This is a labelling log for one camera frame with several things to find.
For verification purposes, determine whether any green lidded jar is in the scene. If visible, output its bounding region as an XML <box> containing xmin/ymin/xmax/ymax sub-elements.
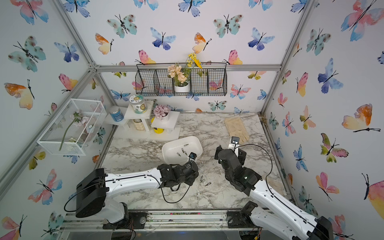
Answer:
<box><xmin>129</xmin><ymin>94</ymin><xmax>147</xmax><ymax>114</ymax></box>

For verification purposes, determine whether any white pot with flowers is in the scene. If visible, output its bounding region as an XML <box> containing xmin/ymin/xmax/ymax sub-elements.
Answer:
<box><xmin>167</xmin><ymin>53</ymin><xmax>203</xmax><ymax>94</ymax></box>

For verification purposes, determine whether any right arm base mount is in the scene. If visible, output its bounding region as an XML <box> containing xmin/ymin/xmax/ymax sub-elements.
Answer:
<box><xmin>226</xmin><ymin>201</ymin><xmax>269</xmax><ymax>229</ymax></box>

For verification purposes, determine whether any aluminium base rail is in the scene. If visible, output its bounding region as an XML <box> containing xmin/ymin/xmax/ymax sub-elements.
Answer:
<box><xmin>56</xmin><ymin>209</ymin><xmax>313</xmax><ymax>232</ymax></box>

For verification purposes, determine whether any blue tin can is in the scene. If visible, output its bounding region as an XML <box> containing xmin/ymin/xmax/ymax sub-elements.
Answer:
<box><xmin>109</xmin><ymin>106</ymin><xmax>124</xmax><ymax>122</ymax></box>

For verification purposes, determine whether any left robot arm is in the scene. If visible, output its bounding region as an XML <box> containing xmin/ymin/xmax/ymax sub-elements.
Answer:
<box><xmin>74</xmin><ymin>153</ymin><xmax>199</xmax><ymax>224</ymax></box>

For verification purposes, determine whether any beige jar under shelf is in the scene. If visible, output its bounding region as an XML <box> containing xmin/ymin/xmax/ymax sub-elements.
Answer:
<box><xmin>133</xmin><ymin>119</ymin><xmax>146</xmax><ymax>131</ymax></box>

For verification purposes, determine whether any black wire wall basket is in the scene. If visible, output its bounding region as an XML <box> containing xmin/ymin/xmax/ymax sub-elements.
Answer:
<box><xmin>135</xmin><ymin>62</ymin><xmax>228</xmax><ymax>98</ymax></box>

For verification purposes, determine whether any yellow round object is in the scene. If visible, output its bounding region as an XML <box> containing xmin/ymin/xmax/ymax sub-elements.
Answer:
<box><xmin>151</xmin><ymin>117</ymin><xmax>164</xmax><ymax>134</ymax></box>

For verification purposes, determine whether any white wire mesh basket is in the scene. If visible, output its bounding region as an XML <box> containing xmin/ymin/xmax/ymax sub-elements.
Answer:
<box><xmin>37</xmin><ymin>99</ymin><xmax>107</xmax><ymax>156</ymax></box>

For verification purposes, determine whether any pink flower pot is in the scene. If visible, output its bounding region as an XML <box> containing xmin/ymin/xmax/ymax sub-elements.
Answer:
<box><xmin>154</xmin><ymin>105</ymin><xmax>171</xmax><ymax>122</ymax></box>

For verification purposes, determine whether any white plastic storage box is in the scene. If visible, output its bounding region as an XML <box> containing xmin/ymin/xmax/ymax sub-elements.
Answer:
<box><xmin>162</xmin><ymin>136</ymin><xmax>203</xmax><ymax>165</ymax></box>

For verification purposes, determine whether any beige work glove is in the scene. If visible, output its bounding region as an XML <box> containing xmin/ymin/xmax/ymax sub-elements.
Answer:
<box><xmin>225</xmin><ymin>117</ymin><xmax>250</xmax><ymax>144</ymax></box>

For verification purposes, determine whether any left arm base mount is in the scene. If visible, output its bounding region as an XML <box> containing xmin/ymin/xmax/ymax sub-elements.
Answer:
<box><xmin>103</xmin><ymin>212</ymin><xmax>148</xmax><ymax>230</ymax></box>

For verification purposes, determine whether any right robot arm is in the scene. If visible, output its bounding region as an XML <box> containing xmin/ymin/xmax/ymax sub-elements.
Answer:
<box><xmin>215</xmin><ymin>137</ymin><xmax>334</xmax><ymax>240</ymax></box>

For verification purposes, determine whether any artificial flower stem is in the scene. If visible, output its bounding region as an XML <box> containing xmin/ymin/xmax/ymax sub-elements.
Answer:
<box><xmin>59</xmin><ymin>110</ymin><xmax>90</xmax><ymax>151</ymax></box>

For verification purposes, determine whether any white stepped display shelf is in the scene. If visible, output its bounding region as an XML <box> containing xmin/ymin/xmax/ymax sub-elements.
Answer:
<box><xmin>104</xmin><ymin>101</ymin><xmax>181</xmax><ymax>142</ymax></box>

